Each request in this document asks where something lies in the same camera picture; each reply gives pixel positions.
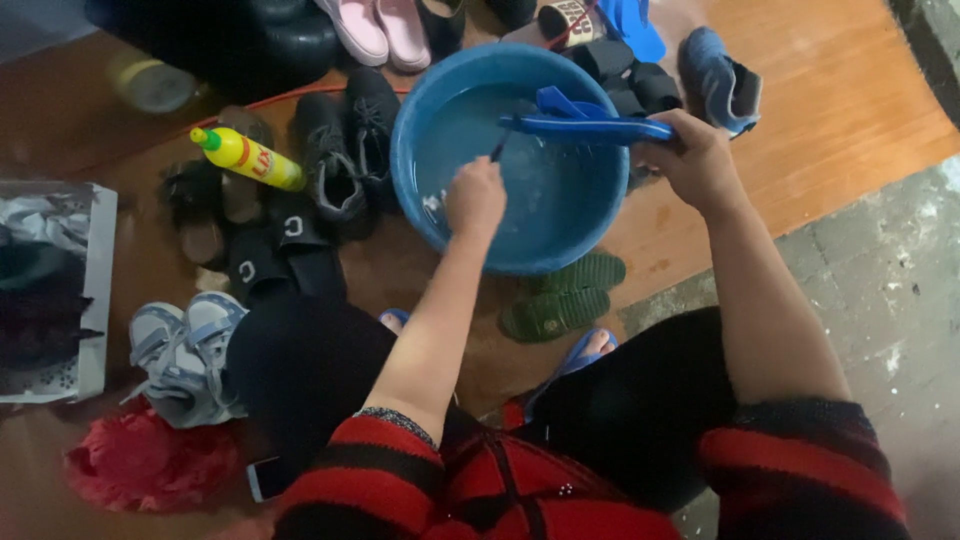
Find black white printed slipper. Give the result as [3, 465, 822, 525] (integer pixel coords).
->
[501, 0, 607, 53]

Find green rubber sandal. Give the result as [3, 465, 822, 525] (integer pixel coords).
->
[525, 252, 627, 296]
[500, 288, 612, 345]

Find black shoe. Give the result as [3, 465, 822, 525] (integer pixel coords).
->
[483, 0, 539, 32]
[416, 0, 468, 58]

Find person's right hand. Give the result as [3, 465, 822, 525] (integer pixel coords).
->
[630, 108, 741, 219]

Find white-edged smartphone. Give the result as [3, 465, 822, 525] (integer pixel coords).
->
[246, 455, 291, 504]

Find pink shoe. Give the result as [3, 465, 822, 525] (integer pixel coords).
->
[375, 0, 434, 74]
[315, 0, 391, 68]

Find plain black slide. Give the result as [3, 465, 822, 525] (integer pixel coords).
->
[573, 39, 637, 84]
[607, 62, 684, 118]

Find white basket with clothes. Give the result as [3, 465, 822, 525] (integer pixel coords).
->
[0, 180, 120, 407]

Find red black striped sweater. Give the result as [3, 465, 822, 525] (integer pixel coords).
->
[273, 397, 913, 540]

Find clear jar with yellow lid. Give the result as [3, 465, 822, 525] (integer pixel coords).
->
[108, 52, 198, 116]

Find orange hose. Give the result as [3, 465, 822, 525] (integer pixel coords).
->
[178, 83, 411, 138]

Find black grey sneaker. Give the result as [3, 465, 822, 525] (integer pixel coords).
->
[344, 67, 403, 205]
[292, 91, 369, 225]

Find person's left hand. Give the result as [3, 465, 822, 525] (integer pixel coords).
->
[444, 156, 509, 238]

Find blue knit sneaker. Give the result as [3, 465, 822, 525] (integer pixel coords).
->
[676, 26, 765, 141]

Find brown sandal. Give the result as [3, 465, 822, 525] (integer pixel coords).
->
[160, 160, 228, 268]
[216, 105, 276, 226]

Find black bag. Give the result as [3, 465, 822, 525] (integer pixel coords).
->
[84, 0, 343, 104]

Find yellow detergent bottle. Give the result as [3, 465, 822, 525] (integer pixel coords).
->
[189, 126, 307, 193]

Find light blue white sandal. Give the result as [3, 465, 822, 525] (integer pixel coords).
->
[126, 301, 205, 430]
[183, 291, 250, 421]

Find black trousers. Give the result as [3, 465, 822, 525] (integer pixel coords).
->
[225, 292, 741, 513]

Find black slide with white logo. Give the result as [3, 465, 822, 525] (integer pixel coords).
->
[268, 196, 348, 301]
[226, 228, 298, 306]

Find blue plastic basin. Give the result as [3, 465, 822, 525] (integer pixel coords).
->
[389, 42, 632, 277]

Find red plastic bag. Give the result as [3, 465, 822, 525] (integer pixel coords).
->
[63, 397, 246, 516]

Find dark handled scrubbing brush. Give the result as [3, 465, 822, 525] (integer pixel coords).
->
[422, 129, 519, 217]

